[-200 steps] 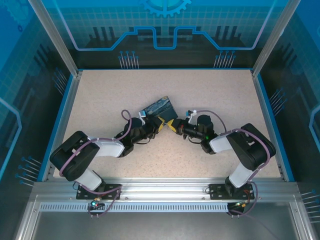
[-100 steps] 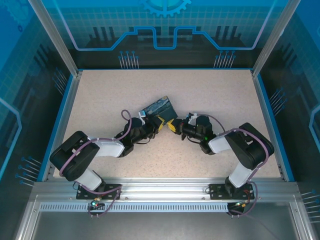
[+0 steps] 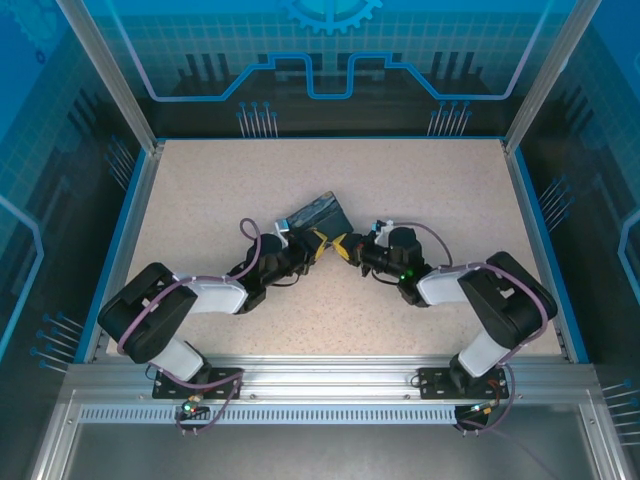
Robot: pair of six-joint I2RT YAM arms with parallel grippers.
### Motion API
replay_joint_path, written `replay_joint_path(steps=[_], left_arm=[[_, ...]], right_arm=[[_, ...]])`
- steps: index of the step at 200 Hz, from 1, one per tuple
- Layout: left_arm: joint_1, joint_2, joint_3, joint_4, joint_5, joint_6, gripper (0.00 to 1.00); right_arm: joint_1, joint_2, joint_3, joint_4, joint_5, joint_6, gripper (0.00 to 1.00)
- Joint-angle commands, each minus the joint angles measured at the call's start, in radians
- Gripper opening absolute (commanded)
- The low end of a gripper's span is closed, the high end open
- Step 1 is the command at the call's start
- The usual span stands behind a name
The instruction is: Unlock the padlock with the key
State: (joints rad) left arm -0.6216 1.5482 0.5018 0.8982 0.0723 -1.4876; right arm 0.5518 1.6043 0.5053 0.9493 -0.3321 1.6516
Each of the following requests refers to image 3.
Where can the starry night print box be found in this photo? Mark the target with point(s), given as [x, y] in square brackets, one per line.
[320, 215]

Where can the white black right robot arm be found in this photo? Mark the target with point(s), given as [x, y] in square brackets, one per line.
[440, 287]

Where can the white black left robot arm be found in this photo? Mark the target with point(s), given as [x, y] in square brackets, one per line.
[215, 297]

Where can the small LED circuit board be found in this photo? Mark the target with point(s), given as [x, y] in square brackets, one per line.
[189, 407]
[485, 407]

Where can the metal shelf tray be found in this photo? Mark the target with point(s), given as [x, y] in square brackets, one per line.
[325, 455]

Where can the blue edge strip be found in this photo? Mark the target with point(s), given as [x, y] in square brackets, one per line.
[577, 345]
[90, 345]

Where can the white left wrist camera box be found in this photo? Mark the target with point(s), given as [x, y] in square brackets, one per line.
[281, 231]

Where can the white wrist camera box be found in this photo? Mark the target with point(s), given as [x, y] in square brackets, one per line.
[382, 227]
[281, 231]

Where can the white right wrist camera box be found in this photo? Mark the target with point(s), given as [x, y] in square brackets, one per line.
[382, 227]

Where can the aluminium front rail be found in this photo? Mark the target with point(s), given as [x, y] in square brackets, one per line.
[325, 375]

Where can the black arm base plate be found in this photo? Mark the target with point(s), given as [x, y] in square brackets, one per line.
[432, 382]
[220, 382]

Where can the aluminium side rail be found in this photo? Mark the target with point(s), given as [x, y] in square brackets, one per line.
[536, 250]
[125, 250]

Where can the aluminium frame post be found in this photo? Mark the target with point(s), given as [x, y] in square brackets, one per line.
[121, 85]
[546, 80]

